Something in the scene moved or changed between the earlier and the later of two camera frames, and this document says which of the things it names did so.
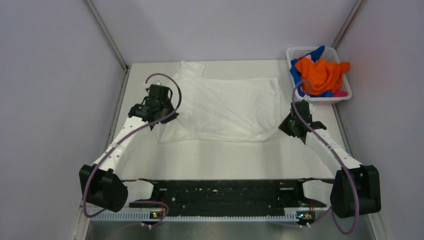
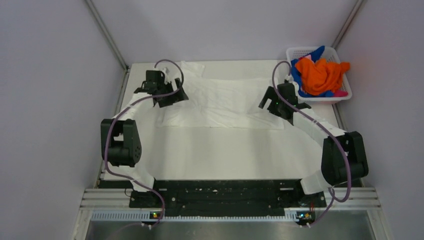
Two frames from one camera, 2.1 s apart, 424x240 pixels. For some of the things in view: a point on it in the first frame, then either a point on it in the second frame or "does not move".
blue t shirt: x=315 y=55 does not move
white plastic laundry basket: x=329 y=53 does not move
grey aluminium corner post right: x=357 y=6 does not move
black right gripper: x=283 y=126 to x=269 y=94
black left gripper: x=169 y=118 to x=175 y=96
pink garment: x=338 y=93 does not move
